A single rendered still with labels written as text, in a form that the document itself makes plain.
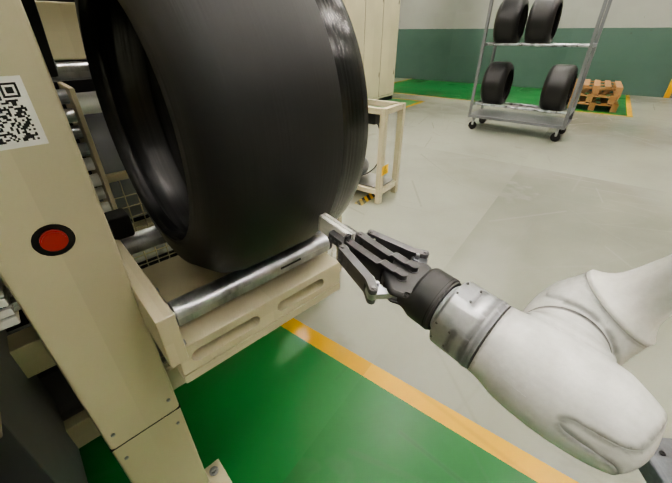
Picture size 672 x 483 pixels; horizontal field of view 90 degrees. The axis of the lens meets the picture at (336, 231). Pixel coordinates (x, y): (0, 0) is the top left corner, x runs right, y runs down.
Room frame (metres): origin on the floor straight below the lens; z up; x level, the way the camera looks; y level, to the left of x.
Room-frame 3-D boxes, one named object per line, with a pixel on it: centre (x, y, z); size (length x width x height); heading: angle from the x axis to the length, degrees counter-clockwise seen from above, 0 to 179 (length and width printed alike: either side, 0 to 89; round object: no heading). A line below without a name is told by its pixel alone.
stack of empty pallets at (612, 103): (7.33, -5.26, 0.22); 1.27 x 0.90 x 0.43; 144
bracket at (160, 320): (0.50, 0.38, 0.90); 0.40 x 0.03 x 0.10; 43
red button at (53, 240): (0.38, 0.38, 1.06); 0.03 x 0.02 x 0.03; 133
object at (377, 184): (2.99, -0.24, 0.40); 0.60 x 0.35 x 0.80; 54
